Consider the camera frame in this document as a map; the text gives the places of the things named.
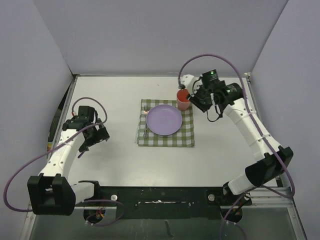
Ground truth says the orange plastic cup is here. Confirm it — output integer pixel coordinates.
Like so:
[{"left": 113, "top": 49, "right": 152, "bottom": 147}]
[{"left": 176, "top": 89, "right": 191, "bottom": 111}]

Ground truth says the purple plastic plate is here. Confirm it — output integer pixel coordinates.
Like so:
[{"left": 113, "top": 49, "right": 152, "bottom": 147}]
[{"left": 146, "top": 104, "right": 183, "bottom": 136}]

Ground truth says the green white checkered cloth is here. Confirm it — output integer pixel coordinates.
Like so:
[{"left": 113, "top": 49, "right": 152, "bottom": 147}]
[{"left": 135, "top": 99, "right": 195, "bottom": 147}]

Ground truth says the silver metal fork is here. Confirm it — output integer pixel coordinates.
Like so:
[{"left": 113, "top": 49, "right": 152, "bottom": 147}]
[{"left": 143, "top": 104, "right": 149, "bottom": 139}]

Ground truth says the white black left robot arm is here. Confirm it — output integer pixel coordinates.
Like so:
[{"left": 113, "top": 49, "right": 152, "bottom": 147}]
[{"left": 27, "top": 106, "right": 110, "bottom": 216}]

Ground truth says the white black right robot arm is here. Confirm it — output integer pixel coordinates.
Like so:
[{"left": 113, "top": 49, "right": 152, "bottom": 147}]
[{"left": 181, "top": 70, "right": 293, "bottom": 205}]

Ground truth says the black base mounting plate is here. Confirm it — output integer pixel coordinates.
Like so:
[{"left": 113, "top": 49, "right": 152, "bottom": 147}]
[{"left": 78, "top": 186, "right": 252, "bottom": 224}]

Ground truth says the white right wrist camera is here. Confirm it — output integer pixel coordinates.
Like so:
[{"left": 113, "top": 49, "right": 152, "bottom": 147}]
[{"left": 179, "top": 74, "right": 203, "bottom": 97}]

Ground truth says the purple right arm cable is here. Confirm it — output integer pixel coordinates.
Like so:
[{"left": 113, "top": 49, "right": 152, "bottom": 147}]
[{"left": 177, "top": 53, "right": 296, "bottom": 240}]

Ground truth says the aluminium front frame rail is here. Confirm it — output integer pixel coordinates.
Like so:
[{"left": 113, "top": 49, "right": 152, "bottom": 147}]
[{"left": 27, "top": 186, "right": 295, "bottom": 210}]

